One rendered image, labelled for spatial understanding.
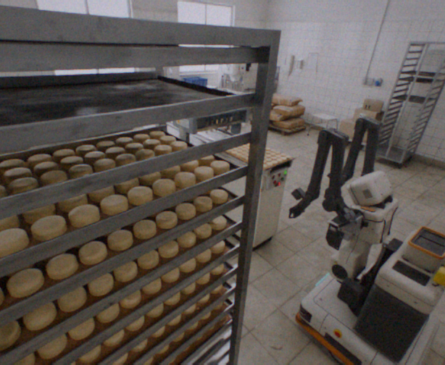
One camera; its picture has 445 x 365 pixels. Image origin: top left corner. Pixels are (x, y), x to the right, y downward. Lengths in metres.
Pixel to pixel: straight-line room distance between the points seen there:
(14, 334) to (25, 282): 0.10
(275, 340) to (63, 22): 2.06
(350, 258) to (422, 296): 0.43
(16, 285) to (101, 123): 0.31
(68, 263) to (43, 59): 0.35
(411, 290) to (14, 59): 1.62
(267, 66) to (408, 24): 5.37
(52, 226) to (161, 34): 0.35
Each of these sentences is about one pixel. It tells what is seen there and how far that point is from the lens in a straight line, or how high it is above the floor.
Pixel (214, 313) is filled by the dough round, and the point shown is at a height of 0.95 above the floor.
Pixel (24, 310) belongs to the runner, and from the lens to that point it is 0.57.
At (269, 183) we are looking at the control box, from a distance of 2.25.
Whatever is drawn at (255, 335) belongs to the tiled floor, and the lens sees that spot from 2.16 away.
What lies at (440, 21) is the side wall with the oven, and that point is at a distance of 5.81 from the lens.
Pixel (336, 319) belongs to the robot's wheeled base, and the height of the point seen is 0.28.
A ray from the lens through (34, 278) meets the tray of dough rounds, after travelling 0.60.
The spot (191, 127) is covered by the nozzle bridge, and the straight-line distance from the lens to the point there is 2.45.
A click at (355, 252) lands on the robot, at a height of 0.68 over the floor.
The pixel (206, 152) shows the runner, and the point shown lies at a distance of 0.58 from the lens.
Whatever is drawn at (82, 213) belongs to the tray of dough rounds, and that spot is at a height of 1.51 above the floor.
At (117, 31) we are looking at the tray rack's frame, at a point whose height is 1.80.
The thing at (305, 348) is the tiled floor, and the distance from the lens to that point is 2.19.
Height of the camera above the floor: 1.81
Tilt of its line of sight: 29 degrees down
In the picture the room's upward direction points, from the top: 3 degrees clockwise
